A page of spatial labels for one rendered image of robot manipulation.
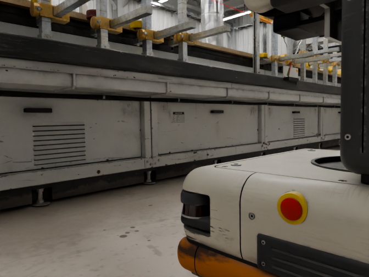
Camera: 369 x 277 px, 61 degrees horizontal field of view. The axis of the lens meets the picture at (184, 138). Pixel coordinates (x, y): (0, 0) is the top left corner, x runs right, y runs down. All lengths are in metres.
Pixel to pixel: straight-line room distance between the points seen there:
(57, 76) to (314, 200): 1.11
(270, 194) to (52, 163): 1.22
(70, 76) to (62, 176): 0.49
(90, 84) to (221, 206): 0.97
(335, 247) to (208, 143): 1.82
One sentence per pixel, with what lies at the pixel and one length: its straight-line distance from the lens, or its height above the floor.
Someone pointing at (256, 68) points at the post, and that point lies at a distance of 2.35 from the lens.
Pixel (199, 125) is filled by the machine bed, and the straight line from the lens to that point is 2.20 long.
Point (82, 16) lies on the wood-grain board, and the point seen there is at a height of 0.89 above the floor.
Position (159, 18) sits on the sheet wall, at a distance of 11.60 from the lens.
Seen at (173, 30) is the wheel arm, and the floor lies 0.80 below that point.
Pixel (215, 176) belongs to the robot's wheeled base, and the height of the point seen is 0.27.
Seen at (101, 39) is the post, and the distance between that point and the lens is 1.48.
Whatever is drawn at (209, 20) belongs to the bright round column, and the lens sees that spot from 7.04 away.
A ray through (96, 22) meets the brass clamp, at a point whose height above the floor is 0.81.
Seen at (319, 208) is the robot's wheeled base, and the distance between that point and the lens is 0.53.
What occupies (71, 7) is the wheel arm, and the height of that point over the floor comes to 0.80.
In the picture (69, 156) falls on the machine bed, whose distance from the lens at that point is 1.65.
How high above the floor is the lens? 0.39
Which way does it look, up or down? 4 degrees down
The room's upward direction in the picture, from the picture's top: 1 degrees counter-clockwise
